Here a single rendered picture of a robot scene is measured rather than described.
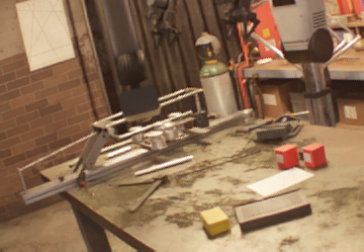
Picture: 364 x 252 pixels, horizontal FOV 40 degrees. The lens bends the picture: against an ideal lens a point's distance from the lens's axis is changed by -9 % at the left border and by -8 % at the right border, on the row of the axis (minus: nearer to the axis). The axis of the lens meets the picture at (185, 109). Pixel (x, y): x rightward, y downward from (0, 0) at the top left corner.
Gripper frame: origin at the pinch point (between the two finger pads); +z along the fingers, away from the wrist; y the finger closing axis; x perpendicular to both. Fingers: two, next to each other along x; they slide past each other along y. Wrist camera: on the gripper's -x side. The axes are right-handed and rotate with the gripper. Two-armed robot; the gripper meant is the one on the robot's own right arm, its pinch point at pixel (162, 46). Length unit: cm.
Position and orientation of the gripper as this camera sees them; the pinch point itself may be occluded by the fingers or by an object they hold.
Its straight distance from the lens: 214.7
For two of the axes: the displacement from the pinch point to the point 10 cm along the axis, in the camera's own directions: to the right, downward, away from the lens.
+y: 5.8, 0.2, -8.1
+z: -1.8, 9.8, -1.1
